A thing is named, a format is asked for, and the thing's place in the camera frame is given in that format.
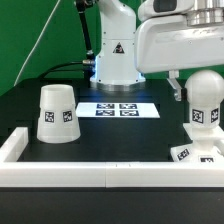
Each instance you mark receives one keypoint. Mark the white lamp shade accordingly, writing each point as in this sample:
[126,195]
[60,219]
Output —
[58,122]

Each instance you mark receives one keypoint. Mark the white lamp base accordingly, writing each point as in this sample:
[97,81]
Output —
[207,146]

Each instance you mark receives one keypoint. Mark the white U-shaped fence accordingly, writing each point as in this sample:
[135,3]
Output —
[14,173]

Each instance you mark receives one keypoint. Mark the white lamp bulb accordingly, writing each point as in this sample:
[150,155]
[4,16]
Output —
[205,92]

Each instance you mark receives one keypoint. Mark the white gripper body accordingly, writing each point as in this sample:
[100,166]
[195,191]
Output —
[168,43]

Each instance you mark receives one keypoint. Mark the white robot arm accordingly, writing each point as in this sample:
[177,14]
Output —
[115,63]

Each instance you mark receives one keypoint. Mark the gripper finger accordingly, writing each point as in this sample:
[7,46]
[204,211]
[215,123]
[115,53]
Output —
[173,75]

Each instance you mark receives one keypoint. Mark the white marker sheet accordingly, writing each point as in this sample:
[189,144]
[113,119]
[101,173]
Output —
[117,110]

